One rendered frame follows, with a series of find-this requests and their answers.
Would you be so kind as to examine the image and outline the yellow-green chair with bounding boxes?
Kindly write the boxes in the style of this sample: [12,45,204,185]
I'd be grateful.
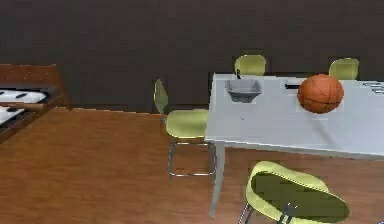
[237,160,351,224]
[234,54,267,77]
[153,78,218,184]
[328,57,360,81]

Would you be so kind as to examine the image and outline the grey bowl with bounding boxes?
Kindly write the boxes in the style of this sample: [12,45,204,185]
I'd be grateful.
[224,79,263,104]

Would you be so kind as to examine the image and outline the white table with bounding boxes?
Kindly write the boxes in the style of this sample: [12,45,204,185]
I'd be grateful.
[204,73,384,218]

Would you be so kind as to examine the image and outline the orange basketball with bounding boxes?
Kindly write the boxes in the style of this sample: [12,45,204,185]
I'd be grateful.
[296,74,345,115]

